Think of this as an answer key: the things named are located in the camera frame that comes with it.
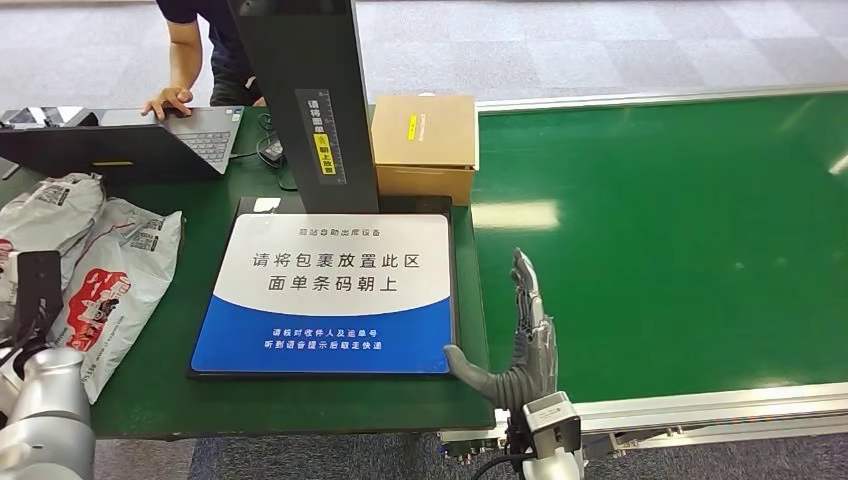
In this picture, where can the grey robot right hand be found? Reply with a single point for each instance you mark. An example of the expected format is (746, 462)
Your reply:
(533, 358)

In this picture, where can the person's hand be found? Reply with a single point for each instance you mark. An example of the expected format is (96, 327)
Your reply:
(169, 102)

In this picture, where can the grey plastic mail package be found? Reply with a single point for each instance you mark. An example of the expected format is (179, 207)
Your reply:
(126, 278)
(53, 212)

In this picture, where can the black scanner machine column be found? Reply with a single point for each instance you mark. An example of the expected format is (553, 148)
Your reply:
(298, 53)

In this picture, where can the green conveyor belt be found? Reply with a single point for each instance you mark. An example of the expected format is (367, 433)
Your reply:
(662, 232)

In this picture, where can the flat grey plastic mail package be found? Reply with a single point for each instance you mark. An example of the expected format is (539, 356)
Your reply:
(126, 278)

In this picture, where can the brown cardboard box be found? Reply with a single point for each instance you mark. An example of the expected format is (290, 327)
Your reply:
(430, 139)

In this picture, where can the person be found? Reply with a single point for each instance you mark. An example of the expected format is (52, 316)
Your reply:
(225, 60)

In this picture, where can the dark grey laptop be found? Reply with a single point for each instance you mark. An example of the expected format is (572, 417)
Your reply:
(99, 156)

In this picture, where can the silver and black device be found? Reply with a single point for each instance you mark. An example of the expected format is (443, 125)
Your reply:
(40, 116)

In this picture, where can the white and blue scanner pad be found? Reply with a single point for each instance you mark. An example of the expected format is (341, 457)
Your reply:
(331, 285)

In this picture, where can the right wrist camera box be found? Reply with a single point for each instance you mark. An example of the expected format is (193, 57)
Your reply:
(550, 420)

